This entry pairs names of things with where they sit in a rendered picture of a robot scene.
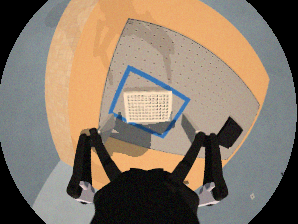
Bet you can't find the blue tape outline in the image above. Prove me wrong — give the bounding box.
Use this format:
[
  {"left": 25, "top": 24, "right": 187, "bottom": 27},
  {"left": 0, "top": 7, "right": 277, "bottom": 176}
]
[{"left": 108, "top": 65, "right": 191, "bottom": 139}]

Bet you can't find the white well plate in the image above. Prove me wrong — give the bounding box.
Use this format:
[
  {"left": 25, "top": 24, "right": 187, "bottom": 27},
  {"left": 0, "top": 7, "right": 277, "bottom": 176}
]
[{"left": 124, "top": 91, "right": 172, "bottom": 122}]

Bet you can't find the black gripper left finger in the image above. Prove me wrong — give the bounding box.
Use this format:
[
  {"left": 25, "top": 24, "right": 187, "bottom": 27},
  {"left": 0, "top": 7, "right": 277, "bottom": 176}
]
[{"left": 66, "top": 113, "right": 136, "bottom": 205}]

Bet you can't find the grey perforated base plate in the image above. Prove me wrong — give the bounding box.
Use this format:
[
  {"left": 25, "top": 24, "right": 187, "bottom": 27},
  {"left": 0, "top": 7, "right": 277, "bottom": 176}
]
[{"left": 98, "top": 18, "right": 260, "bottom": 160}]

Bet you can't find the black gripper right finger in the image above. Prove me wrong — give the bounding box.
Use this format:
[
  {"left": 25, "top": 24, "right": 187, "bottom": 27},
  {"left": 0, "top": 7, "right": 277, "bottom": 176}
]
[{"left": 155, "top": 113, "right": 228, "bottom": 207}]

